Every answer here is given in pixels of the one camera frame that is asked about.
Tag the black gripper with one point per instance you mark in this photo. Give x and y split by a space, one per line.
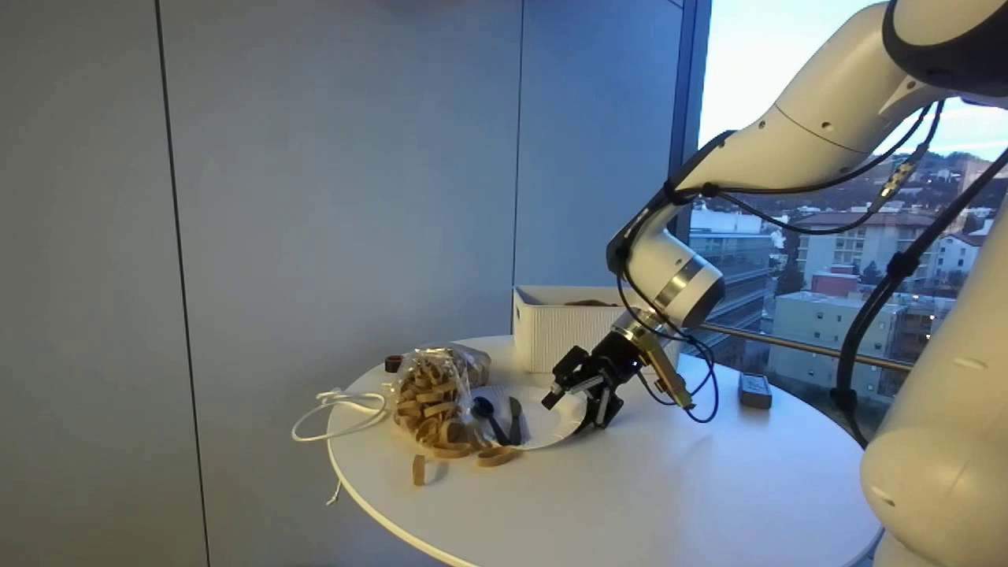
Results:
602 368

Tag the white round plate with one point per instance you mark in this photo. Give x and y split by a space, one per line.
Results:
546 431

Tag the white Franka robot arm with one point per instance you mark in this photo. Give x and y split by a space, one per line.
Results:
821 116

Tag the white plastic storage container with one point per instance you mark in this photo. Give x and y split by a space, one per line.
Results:
546 326

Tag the black plastic utensil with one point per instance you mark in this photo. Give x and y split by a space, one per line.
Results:
516 416

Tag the black plastic spoon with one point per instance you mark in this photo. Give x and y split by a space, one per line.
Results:
485 412

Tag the loose brown cork piece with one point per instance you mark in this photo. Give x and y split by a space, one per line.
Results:
420 471
499 455

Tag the clear bag of corks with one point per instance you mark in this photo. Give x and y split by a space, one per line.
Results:
429 395

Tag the small dark round object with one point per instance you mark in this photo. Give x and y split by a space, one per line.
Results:
391 363

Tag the metal balcony railing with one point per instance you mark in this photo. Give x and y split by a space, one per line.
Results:
799 349

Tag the blue window frame post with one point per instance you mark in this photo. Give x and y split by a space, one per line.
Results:
692 65

